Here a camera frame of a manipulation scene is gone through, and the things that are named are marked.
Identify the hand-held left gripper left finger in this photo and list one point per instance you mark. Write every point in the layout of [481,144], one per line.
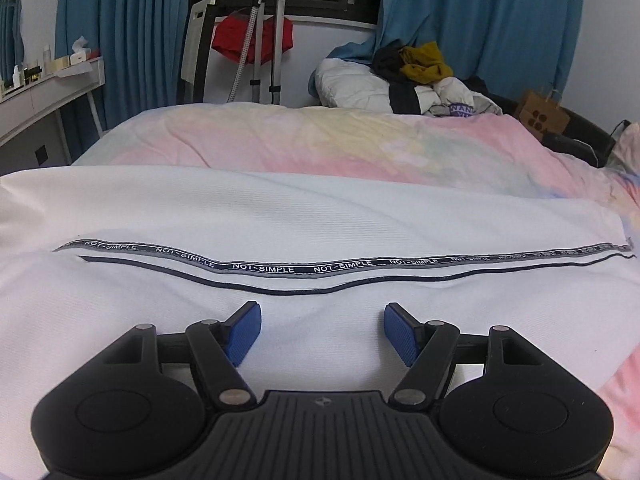
[244,334]

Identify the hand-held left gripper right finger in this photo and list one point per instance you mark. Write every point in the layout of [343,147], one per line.
[402,334]

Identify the white garment with striped trim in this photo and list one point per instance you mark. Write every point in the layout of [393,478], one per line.
[320,215]

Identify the pastel tie-dye bed cover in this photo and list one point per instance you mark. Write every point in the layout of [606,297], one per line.
[300,137]

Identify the white jacket with purple print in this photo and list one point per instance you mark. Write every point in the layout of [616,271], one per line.
[452,97]

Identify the brown paper bag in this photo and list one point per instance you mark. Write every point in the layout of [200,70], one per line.
[542,115]

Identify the mustard yellow garment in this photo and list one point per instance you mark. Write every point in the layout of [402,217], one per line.
[425,65]

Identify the black garment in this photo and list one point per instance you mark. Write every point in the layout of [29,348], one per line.
[387,60]

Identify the metal garment steamer stand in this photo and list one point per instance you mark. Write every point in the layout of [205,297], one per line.
[276,50]

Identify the red garment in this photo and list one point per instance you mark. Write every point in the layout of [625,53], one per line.
[230,37]

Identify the white dressing desk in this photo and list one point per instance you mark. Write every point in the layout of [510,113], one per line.
[35,100]

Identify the blue curtain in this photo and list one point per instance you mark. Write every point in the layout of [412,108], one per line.
[480,15]
[125,40]

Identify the white tissue box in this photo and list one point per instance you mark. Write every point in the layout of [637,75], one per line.
[80,54]

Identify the small beige box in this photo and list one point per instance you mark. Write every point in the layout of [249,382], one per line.
[61,62]

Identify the small black box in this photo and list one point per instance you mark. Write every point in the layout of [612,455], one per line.
[32,74]

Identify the black wall socket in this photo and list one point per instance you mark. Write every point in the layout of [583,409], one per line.
[41,153]

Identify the wall mirror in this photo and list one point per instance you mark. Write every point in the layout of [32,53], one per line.
[9,35]

